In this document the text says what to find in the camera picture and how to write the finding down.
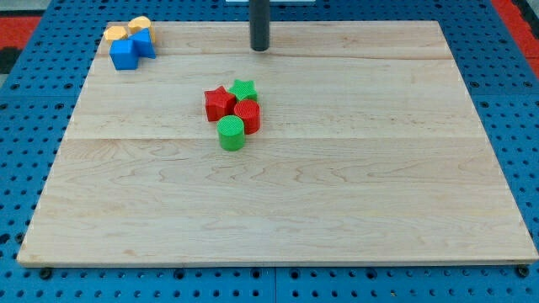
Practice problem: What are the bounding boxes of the yellow hexagon block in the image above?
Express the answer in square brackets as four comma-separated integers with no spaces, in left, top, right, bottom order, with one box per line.
[103,25,128,45]

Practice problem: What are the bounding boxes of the green star block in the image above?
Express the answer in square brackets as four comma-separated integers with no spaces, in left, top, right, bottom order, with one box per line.
[228,79,258,101]

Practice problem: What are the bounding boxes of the red star block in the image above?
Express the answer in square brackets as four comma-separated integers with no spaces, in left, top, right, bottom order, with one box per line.
[204,86,237,122]

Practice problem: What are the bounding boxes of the blue cube block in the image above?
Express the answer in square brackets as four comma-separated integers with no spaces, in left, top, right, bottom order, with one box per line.
[109,40,139,70]

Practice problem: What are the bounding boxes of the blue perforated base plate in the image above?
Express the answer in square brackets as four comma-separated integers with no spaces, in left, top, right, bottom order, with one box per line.
[1,0,538,302]

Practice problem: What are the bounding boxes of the red cylinder block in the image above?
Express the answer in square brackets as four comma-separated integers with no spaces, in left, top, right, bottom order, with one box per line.
[233,99,261,135]

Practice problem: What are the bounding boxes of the wooden board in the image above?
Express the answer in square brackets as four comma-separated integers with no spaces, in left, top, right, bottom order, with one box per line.
[18,21,538,268]

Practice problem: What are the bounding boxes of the green cylinder block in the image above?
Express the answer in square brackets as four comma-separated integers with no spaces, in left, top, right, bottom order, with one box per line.
[216,115,245,152]

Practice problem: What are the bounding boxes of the yellow heart block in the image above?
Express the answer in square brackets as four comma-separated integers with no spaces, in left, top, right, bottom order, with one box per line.
[127,16,156,43]

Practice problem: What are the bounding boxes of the blue triangular block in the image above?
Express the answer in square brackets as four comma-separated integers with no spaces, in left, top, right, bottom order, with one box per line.
[128,28,157,59]

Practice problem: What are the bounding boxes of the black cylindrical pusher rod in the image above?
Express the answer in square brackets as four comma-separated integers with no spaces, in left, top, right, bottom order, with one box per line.
[248,0,270,51]

